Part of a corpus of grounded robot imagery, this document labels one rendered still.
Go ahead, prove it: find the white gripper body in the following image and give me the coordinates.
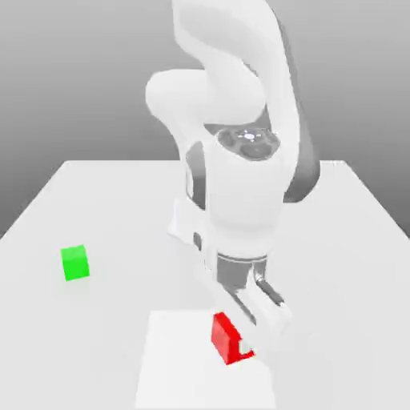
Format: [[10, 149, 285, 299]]
[[211, 280, 293, 356]]

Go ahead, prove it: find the small red cube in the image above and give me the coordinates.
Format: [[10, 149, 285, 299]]
[[210, 312, 256, 366]]

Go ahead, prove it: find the small green cube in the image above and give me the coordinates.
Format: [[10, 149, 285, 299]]
[[60, 243, 90, 283]]

